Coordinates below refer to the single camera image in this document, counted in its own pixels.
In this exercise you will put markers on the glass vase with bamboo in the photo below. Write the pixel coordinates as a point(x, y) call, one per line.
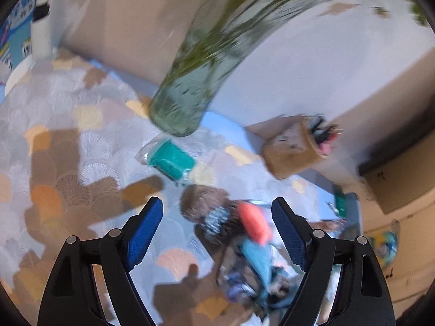
point(190, 85)

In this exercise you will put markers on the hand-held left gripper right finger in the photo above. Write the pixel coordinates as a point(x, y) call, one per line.
point(289, 231)

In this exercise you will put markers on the cartoon printed bag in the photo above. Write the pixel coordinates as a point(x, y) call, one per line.
point(387, 244)

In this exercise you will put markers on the green tissue packet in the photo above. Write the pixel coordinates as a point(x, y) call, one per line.
point(170, 159)

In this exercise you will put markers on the brown cloth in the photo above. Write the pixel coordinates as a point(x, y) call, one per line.
point(204, 200)

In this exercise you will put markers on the patterned tablecloth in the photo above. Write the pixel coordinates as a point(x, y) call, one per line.
point(85, 142)

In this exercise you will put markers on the cardboard box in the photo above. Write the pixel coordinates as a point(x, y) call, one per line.
point(407, 180)

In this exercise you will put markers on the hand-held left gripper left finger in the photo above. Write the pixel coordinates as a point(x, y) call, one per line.
point(144, 234)

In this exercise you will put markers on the orange cloth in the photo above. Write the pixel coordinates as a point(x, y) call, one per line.
point(255, 224)

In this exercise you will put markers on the teal cloth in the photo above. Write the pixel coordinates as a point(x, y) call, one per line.
point(258, 265)

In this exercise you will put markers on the white lamp pole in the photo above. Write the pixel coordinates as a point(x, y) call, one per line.
point(40, 34)

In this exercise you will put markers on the blue cover workbook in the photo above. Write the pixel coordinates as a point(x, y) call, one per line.
point(18, 40)

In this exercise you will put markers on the blue white patterned cloth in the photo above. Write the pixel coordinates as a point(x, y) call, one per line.
point(217, 220)

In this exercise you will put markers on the light blue mat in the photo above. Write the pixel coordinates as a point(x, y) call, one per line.
point(224, 125)

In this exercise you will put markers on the small green item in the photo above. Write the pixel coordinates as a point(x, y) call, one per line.
point(340, 202)

